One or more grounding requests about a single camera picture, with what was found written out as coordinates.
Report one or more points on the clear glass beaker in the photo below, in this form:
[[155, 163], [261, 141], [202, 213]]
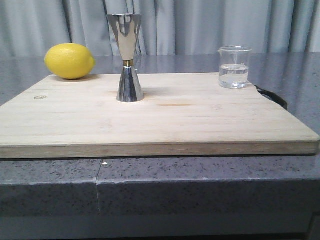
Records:
[[234, 66]]

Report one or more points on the steel double jigger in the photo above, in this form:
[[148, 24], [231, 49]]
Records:
[[126, 29]]

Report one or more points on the wooden cutting board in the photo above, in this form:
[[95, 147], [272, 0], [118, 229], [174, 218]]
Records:
[[182, 114]]

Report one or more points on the yellow lemon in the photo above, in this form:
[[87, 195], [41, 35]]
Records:
[[69, 61]]

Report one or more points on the grey curtain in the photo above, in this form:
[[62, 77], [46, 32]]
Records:
[[28, 28]]

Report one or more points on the black cutting board handle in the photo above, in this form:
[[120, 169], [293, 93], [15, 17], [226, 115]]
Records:
[[273, 97]]

